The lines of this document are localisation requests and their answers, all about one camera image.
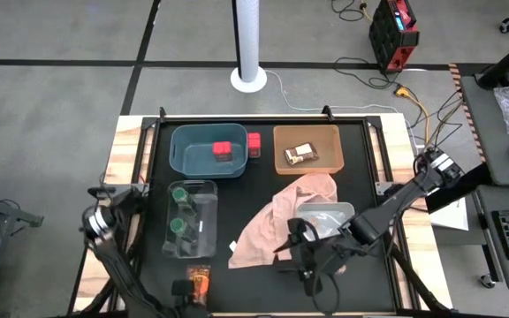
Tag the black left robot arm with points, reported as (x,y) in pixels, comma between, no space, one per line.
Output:
(117,265)

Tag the green-lidded spice jar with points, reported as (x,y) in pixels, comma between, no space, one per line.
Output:
(178,225)
(179,194)

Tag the grey side desk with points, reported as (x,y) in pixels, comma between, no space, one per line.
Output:
(493,146)

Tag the red-lidded paprika tin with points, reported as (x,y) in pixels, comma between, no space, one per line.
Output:
(222,150)
(254,145)

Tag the pink cloth towel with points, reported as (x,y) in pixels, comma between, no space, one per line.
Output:
(272,221)

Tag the striped hazard tape strip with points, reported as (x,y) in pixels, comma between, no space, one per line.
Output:
(466,110)

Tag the orange spice packet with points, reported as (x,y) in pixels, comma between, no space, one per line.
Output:
(199,274)

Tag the black flat bar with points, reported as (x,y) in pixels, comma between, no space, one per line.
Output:
(462,190)

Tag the teal plastic bin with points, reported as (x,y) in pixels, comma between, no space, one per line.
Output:
(192,163)

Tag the clear plastic bin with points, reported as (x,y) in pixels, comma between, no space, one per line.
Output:
(206,212)

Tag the tall pole with round base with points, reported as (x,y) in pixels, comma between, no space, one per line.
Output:
(248,53)

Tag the brown packet with white label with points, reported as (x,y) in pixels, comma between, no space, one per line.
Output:
(301,153)

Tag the red and black equipment box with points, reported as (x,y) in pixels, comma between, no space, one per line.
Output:
(391,35)

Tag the white paper sheet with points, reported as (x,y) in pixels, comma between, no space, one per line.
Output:
(451,218)

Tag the orange plastic bin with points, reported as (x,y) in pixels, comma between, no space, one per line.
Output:
(325,141)

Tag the white translucent plastic bin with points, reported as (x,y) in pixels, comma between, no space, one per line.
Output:
(344,211)

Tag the grey keyboard desk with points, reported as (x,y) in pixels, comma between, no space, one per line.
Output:
(488,247)

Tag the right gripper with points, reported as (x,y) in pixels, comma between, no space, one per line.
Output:
(325,256)

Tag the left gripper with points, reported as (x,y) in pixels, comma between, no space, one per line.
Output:
(190,309)

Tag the black slanted post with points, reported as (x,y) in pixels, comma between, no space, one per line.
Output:
(506,62)

